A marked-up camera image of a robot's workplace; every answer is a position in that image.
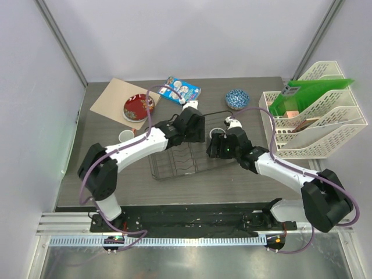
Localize grey mug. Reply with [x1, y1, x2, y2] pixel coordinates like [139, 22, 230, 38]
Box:
[209, 127, 225, 139]

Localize blue red patterned bowl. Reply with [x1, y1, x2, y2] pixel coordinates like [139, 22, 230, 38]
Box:
[225, 89, 250, 110]

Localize dark red plate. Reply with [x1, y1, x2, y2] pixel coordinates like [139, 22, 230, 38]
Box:
[123, 94, 155, 122]

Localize pink mug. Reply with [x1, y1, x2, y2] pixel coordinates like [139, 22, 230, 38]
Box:
[118, 129, 136, 143]

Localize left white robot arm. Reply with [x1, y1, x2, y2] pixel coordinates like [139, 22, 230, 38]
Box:
[77, 101, 205, 232]

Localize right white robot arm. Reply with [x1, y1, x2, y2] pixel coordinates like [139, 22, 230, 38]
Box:
[206, 127, 360, 233]

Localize blue picture box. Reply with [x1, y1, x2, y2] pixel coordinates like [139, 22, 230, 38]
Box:
[158, 76, 202, 105]

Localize brown items in organizer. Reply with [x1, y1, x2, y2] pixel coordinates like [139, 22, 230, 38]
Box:
[284, 110, 320, 133]

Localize green plastic folder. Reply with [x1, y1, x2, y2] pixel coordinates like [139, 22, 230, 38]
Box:
[269, 78, 354, 116]

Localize beige board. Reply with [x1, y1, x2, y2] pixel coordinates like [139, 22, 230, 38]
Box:
[90, 78, 146, 130]

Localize white file organizer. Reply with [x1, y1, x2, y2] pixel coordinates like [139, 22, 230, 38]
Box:
[258, 60, 369, 160]

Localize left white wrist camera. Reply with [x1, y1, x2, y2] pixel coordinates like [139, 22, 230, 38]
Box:
[182, 100, 198, 110]

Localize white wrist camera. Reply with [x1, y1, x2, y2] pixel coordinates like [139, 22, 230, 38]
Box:
[182, 100, 198, 110]
[224, 116, 242, 130]

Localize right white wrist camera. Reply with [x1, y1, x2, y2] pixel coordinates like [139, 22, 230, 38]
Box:
[224, 116, 242, 130]

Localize black wire dish rack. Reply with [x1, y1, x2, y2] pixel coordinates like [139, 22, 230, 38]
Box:
[148, 110, 235, 180]

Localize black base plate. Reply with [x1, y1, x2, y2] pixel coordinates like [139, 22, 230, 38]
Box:
[89, 203, 298, 234]

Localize white slotted cable duct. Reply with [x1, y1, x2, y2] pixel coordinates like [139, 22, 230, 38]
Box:
[49, 234, 267, 247]

